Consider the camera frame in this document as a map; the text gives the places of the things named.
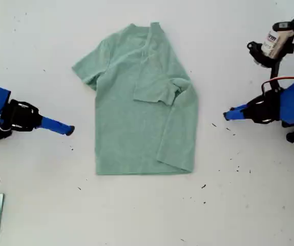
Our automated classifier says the green t-shirt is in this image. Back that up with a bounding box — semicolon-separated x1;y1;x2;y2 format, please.
72;22;199;176

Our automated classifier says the black camera stalk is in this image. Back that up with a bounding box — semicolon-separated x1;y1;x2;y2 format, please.
269;60;282;90

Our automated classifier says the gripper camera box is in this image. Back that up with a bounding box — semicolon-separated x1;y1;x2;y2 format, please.
247;22;294;69

